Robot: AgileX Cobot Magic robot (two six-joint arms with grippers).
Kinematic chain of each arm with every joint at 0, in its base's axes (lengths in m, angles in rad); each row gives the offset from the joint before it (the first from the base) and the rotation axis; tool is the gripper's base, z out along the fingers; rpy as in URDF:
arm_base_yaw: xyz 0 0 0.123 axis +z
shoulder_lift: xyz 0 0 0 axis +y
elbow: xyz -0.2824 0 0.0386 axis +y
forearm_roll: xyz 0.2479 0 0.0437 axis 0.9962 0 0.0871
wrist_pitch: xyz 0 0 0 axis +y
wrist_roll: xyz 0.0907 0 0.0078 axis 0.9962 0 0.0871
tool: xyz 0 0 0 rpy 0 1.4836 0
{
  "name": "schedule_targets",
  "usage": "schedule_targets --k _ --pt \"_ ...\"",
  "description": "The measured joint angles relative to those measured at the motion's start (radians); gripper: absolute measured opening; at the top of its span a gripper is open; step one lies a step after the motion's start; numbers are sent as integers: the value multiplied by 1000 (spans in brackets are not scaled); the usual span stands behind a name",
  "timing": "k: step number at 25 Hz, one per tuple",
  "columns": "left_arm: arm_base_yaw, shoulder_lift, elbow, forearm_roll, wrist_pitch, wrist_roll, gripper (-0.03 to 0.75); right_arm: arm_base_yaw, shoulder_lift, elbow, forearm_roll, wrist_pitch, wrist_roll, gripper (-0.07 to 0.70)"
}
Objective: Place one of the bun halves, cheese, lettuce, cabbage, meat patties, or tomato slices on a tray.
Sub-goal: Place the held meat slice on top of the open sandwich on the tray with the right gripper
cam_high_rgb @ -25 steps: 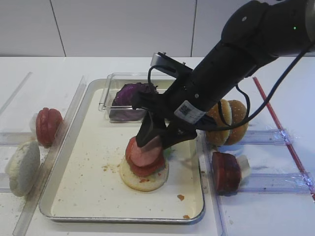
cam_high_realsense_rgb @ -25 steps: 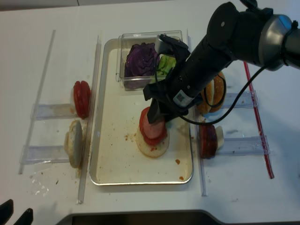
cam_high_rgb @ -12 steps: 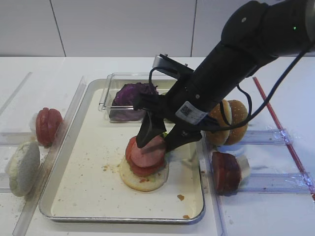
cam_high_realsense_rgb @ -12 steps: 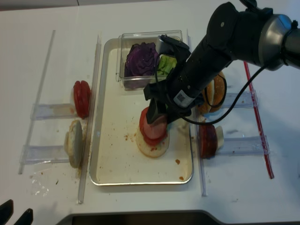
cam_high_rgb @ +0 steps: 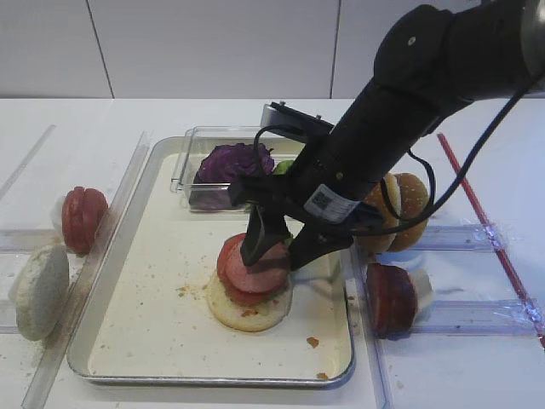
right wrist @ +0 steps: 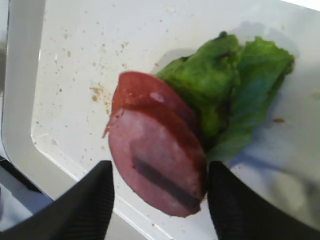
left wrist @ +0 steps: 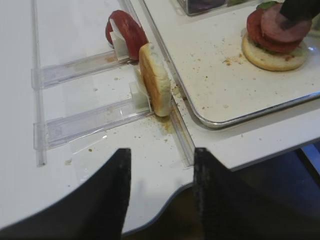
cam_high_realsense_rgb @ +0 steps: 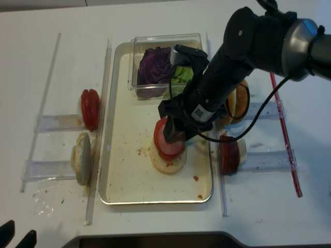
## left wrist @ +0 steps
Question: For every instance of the stack of tomato slices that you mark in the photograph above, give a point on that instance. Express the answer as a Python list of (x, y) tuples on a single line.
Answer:
[(134, 35)]

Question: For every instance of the purple cabbage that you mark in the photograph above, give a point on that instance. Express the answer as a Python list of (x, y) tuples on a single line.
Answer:
[(199, 5)]

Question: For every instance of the clear left front rail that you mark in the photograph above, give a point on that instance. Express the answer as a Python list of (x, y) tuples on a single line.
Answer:
[(186, 144)]

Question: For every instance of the white bread bun slices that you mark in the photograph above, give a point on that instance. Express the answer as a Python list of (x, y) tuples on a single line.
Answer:
[(156, 79)]

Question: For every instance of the tomato slice on bun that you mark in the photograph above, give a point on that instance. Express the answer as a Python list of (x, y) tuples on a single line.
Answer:
[(254, 31)]

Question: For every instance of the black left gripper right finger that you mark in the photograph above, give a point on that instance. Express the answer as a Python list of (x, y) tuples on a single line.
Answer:
[(230, 209)]

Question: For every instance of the clear track bread lane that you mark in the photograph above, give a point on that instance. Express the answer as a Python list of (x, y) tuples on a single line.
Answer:
[(57, 132)]

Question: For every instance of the lettuce leaf on bun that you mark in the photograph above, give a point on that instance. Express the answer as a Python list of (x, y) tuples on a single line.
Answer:
[(267, 5)]

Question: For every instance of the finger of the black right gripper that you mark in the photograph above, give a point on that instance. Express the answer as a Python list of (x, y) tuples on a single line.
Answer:
[(295, 11)]

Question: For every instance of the metal baking tray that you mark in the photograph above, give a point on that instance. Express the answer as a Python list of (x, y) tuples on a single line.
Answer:
[(222, 86)]

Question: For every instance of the clear lettuce container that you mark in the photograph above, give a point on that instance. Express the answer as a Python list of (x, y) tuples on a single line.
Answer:
[(181, 7)]

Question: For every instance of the clear rail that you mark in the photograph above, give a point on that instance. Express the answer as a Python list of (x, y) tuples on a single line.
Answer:
[(186, 144), (37, 82)]

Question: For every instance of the meat patty slice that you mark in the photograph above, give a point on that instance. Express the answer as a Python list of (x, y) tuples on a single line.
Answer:
[(278, 28)]

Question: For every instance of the bottom bun on tray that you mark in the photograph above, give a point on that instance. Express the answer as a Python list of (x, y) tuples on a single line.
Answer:
[(273, 61)]

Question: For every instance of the white pusher block bread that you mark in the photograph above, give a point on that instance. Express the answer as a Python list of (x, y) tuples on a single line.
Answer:
[(139, 92)]

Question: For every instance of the white pusher block tomato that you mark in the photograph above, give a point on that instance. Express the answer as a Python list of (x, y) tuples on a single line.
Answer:
[(119, 43)]

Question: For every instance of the clear left back rail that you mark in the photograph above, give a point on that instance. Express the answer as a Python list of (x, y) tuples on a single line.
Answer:
[(37, 82)]

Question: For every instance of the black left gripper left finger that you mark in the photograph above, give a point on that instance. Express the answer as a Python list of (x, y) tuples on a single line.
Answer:
[(96, 210)]

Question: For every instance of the clear track tomato lane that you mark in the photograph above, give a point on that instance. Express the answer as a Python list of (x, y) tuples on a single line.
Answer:
[(54, 75)]

